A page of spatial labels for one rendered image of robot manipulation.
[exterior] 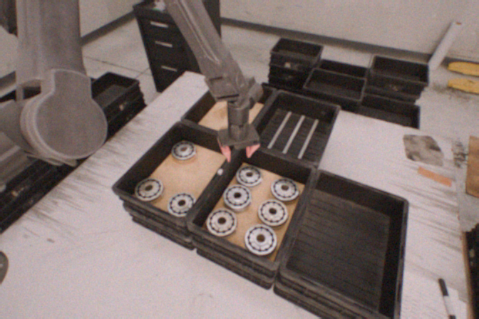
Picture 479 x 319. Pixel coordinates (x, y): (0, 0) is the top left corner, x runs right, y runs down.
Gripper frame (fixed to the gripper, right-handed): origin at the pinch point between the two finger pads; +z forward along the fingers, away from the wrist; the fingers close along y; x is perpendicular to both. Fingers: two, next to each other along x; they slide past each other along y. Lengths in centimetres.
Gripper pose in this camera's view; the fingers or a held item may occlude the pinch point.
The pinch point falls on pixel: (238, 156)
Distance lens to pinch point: 78.9
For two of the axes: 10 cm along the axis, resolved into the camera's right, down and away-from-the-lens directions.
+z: 0.0, 6.6, 7.5
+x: 3.0, 7.2, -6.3
